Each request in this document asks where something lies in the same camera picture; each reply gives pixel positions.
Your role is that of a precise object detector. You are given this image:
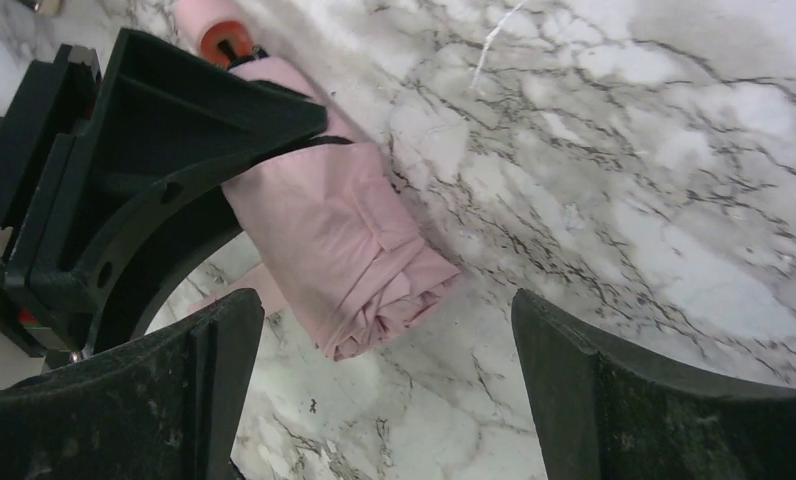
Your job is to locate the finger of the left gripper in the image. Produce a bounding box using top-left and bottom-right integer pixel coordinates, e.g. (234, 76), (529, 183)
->
(30, 29), (327, 312)
(84, 188), (242, 355)

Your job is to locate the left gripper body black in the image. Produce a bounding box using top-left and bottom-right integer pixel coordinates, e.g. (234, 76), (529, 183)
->
(0, 45), (101, 358)

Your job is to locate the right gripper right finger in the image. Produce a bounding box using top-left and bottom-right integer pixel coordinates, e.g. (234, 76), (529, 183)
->
(511, 289), (796, 479)

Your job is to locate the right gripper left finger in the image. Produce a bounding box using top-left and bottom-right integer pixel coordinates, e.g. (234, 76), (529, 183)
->
(0, 289), (264, 479)

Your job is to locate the pink folding umbrella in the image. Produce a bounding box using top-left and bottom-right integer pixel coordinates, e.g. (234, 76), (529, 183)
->
(172, 0), (462, 362)

